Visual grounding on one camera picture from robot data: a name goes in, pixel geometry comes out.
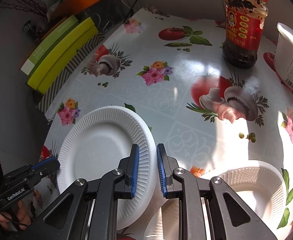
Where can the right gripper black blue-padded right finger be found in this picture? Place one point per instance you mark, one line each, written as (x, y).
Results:
(208, 209)

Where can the chili sauce glass jar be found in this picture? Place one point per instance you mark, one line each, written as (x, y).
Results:
(244, 26)

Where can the white foam plate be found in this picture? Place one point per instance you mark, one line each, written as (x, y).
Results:
(96, 144)
(258, 183)

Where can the white plastic tub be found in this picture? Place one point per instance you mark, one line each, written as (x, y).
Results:
(283, 61)

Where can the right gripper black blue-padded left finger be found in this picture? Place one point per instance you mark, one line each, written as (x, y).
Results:
(88, 209)

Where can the green white box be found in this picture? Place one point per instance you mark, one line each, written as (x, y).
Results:
(48, 42)

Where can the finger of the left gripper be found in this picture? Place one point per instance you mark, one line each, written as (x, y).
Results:
(39, 170)

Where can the floral vinyl tablecloth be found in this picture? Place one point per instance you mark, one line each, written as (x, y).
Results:
(207, 114)

